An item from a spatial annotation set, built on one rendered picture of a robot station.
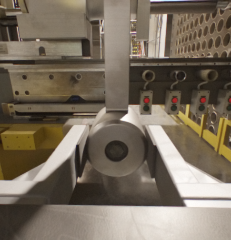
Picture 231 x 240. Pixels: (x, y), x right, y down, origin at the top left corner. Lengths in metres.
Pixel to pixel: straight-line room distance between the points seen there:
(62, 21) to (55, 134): 0.66
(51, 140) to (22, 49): 0.69
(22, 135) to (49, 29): 0.64
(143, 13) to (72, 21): 0.45
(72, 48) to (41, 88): 0.35
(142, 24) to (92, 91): 0.54
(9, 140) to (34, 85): 0.44
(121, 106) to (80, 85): 1.08
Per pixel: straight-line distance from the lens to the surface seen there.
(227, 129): 2.08
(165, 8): 1.42
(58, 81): 1.26
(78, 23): 1.19
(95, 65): 1.15
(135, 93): 1.17
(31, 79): 1.33
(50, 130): 1.09
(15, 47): 1.48
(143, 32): 1.29
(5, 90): 1.47
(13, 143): 1.06
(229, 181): 1.78
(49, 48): 1.38
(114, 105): 0.15
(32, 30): 1.27
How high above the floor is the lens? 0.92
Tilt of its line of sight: 18 degrees down
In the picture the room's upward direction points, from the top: 1 degrees counter-clockwise
